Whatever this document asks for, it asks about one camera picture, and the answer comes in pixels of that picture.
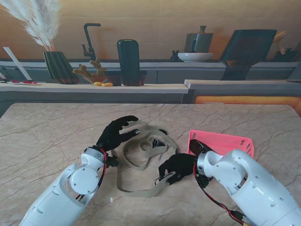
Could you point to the beige woven belt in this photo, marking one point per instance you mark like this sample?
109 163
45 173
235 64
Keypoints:
145 150

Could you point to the dark utensil holder with spoons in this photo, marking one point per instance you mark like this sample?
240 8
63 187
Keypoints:
285 55

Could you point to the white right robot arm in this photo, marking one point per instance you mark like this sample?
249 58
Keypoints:
249 183

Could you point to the dark ribbed vase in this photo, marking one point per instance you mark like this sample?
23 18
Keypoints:
60 68

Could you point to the black kitchen faucet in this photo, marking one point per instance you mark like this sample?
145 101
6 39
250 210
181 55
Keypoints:
89 42

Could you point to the white pampas grass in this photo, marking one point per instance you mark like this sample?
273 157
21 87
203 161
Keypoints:
40 23

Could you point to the dark range hood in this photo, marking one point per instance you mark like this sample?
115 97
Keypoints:
247 49

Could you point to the plate with red food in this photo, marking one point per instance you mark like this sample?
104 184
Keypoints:
26 82

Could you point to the tall dark cylindrical canister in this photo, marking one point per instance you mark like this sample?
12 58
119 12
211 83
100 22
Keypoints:
129 61

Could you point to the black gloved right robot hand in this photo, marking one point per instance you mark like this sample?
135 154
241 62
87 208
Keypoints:
181 167

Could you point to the grey pot with lid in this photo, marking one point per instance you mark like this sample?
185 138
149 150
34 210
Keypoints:
198 41

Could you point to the white ceramic bowl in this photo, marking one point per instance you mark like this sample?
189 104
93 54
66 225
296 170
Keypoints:
195 57

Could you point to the white leaning board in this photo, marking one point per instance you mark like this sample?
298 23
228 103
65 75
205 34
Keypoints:
16 62

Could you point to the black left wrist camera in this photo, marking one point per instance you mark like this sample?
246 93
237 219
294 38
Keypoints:
113 161

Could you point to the small black stand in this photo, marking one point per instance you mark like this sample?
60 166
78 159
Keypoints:
175 56

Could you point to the light wood counter top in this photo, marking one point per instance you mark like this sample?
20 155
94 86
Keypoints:
70 88

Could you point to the grey stone counter top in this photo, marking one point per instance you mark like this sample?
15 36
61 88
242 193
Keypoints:
235 84

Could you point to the orange fruits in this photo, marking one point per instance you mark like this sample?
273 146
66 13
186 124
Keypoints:
105 84

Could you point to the pink plastic mesh basket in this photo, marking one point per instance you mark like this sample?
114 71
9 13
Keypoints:
223 143

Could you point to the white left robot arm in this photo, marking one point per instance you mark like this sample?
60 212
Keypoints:
63 190

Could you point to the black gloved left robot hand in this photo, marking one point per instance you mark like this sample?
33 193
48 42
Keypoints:
113 136

